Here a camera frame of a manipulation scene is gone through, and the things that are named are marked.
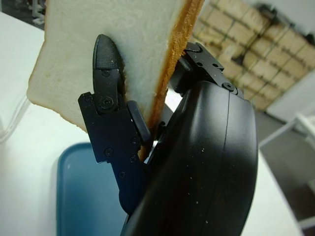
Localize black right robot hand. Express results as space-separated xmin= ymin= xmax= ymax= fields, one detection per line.
xmin=78 ymin=33 xmax=259 ymax=236

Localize white toast slice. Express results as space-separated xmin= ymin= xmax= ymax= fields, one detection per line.
xmin=26 ymin=0 xmax=205 ymax=158

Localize blue rectangular tray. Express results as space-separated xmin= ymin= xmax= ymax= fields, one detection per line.
xmin=56 ymin=142 xmax=138 ymax=236

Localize tan stacked cartons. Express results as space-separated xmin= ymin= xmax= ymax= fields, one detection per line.
xmin=194 ymin=0 xmax=315 ymax=116

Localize white background desk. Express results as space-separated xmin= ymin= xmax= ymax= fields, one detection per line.
xmin=31 ymin=0 xmax=48 ymax=25

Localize white table frame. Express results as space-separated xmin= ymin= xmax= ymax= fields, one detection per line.
xmin=259 ymin=112 xmax=315 ymax=150

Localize white toaster cord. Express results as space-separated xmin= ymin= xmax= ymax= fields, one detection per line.
xmin=0 ymin=97 xmax=32 ymax=144

